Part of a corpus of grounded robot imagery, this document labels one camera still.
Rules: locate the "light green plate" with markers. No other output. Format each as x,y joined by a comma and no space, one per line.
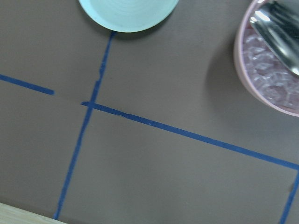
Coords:
128,16

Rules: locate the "pink bowl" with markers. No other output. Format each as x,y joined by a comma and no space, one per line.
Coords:
240,64

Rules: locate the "steel ice scoop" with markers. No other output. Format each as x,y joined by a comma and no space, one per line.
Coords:
277,22

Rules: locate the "bamboo cutting board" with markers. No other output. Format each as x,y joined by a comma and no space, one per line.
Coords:
13,215

